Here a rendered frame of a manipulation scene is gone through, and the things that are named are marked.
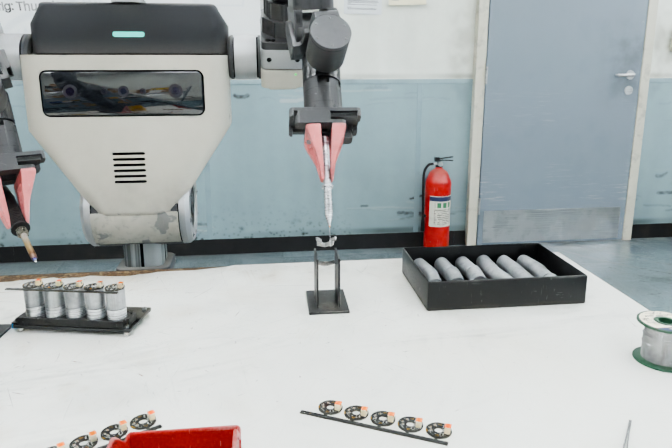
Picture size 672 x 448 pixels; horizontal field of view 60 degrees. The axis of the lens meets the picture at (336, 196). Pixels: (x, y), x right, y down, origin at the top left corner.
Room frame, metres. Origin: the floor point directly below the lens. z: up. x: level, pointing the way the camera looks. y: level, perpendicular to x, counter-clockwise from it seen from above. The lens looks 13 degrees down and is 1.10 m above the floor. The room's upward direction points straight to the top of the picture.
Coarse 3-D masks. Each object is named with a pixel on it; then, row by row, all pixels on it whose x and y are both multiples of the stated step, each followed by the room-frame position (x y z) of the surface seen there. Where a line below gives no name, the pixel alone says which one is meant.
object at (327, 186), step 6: (324, 144) 0.83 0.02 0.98; (324, 150) 0.83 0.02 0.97; (324, 156) 0.82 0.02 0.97; (324, 162) 0.82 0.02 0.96; (324, 168) 0.81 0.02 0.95; (324, 174) 0.81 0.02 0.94; (324, 180) 0.80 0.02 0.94; (330, 180) 0.80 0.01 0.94; (324, 186) 0.80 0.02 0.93; (330, 186) 0.80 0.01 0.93; (324, 192) 0.79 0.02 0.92; (330, 192) 0.79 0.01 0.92; (324, 198) 0.79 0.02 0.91; (330, 198) 0.79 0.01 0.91; (324, 204) 0.79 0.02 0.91; (330, 204) 0.78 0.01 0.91; (330, 210) 0.78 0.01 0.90
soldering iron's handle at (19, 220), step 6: (6, 186) 0.86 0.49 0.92; (6, 192) 0.84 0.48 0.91; (6, 198) 0.83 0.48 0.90; (12, 198) 0.83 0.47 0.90; (12, 204) 0.82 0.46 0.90; (12, 210) 0.81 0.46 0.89; (18, 210) 0.81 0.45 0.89; (12, 216) 0.80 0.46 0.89; (18, 216) 0.80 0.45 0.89; (12, 222) 0.79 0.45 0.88; (18, 222) 0.79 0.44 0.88; (24, 222) 0.79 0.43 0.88; (12, 228) 0.78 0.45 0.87
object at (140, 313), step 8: (136, 312) 0.75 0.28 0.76; (144, 312) 0.75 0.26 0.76; (136, 320) 0.73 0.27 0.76; (32, 328) 0.71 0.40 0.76; (40, 328) 0.71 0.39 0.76; (48, 328) 0.71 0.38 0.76; (56, 328) 0.71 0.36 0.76; (64, 328) 0.71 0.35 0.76; (72, 328) 0.71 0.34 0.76; (80, 328) 0.70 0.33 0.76; (88, 328) 0.70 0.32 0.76; (96, 328) 0.70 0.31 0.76; (104, 328) 0.70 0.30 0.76; (112, 328) 0.70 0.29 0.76; (128, 328) 0.70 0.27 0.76
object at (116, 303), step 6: (108, 294) 0.71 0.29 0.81; (114, 294) 0.71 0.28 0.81; (120, 294) 0.71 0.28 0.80; (108, 300) 0.71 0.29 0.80; (114, 300) 0.71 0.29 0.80; (120, 300) 0.71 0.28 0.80; (108, 306) 0.71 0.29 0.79; (114, 306) 0.71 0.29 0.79; (120, 306) 0.71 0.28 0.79; (108, 312) 0.71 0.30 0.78; (114, 312) 0.71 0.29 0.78; (120, 312) 0.71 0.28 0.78; (126, 312) 0.72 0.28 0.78; (108, 318) 0.71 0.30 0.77; (114, 318) 0.71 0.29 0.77; (120, 318) 0.71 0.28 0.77
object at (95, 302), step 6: (90, 288) 0.71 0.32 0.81; (102, 288) 0.72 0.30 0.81; (90, 294) 0.71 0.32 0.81; (96, 294) 0.71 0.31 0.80; (102, 294) 0.72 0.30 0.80; (90, 300) 0.71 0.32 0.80; (96, 300) 0.71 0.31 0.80; (102, 300) 0.72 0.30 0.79; (90, 306) 0.71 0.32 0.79; (96, 306) 0.71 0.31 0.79; (102, 306) 0.72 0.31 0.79; (90, 312) 0.71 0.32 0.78; (96, 312) 0.71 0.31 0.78; (102, 312) 0.71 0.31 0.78; (90, 318) 0.71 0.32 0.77; (96, 318) 0.71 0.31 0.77
